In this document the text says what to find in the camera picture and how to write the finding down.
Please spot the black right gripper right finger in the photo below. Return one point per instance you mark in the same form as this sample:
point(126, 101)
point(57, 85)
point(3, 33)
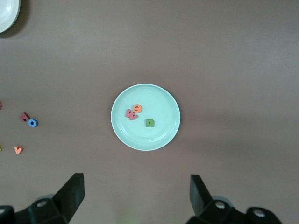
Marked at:
point(203, 203)

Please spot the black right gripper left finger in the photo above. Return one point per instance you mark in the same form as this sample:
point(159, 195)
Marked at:
point(67, 200)

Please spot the green letter n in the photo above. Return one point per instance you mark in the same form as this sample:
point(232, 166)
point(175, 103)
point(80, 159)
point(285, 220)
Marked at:
point(149, 123)

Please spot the red letter w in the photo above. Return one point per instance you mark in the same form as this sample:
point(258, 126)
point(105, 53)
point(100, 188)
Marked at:
point(131, 115)

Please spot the orange letter e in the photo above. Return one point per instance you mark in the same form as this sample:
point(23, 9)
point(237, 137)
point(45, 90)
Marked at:
point(138, 108)

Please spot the orange letter v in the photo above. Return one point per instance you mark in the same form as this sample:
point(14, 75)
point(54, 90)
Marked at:
point(18, 150)

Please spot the blue letter o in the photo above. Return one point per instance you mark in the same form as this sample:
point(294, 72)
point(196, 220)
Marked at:
point(33, 123)

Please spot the dark red letter z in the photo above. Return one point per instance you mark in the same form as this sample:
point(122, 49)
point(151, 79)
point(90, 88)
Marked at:
point(23, 117)

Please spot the green plate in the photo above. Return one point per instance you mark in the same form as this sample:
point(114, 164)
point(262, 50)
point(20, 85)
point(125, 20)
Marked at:
point(158, 100)

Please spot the brown table cover sheet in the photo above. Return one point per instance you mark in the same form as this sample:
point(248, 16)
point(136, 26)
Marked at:
point(210, 58)

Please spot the beige plate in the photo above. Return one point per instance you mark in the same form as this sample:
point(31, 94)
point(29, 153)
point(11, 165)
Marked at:
point(7, 14)

